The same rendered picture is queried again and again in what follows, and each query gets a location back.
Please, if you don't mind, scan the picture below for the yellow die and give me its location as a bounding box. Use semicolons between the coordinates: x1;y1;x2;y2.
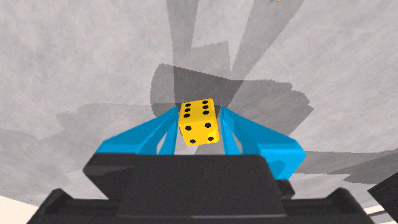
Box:
178;98;219;146

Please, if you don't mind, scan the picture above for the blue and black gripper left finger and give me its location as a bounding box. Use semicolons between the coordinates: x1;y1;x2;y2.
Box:
94;107;179;155

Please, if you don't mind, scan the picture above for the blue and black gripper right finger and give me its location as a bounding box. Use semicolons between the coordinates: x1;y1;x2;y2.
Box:
220;106;306;180

